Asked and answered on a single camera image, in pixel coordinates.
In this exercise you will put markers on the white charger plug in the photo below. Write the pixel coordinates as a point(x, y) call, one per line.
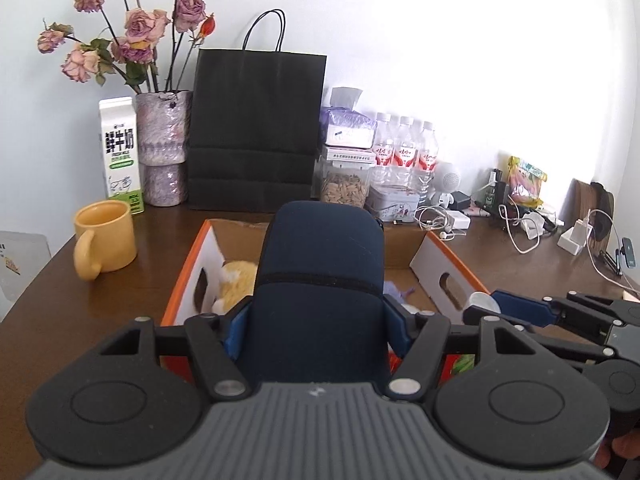
point(460, 220)

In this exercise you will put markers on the yellow snack packet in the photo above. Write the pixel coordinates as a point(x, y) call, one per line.
point(526, 182)

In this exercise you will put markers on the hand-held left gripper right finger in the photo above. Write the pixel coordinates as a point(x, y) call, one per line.
point(400, 330)

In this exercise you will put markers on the yellow white plush sheep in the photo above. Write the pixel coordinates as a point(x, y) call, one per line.
point(237, 282)

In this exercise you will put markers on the black paper bag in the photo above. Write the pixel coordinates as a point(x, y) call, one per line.
point(255, 135)

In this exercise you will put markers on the small dark bottle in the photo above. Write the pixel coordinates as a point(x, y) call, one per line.
point(495, 192)

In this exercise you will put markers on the red cardboard box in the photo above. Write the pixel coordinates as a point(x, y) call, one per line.
point(440, 270)

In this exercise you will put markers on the yellow mug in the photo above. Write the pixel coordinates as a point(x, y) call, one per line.
point(107, 237)

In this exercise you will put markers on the purple tissue pack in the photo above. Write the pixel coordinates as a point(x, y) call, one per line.
point(347, 125)

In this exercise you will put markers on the black power adapter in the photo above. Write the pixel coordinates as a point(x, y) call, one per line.
point(462, 201)

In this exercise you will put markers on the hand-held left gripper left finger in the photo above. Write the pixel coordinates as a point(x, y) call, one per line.
point(235, 335)

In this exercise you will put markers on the white round speaker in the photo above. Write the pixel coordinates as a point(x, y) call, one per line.
point(447, 180)

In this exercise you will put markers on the white green milk carton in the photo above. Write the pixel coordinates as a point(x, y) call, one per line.
point(120, 155)

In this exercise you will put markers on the purple vase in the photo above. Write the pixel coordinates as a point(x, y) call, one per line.
point(162, 145)

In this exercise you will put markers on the grey tin box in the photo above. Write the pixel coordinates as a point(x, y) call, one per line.
point(392, 205)

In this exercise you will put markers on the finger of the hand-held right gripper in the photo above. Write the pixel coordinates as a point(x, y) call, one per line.
point(565, 347)
point(525, 307)

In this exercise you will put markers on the clear jar of seeds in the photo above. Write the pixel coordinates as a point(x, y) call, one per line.
point(344, 185)

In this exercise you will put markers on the dried pink roses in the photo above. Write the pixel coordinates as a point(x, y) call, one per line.
point(140, 25)

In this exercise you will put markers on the dark blue zip pouch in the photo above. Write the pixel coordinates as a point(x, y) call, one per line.
point(317, 280)

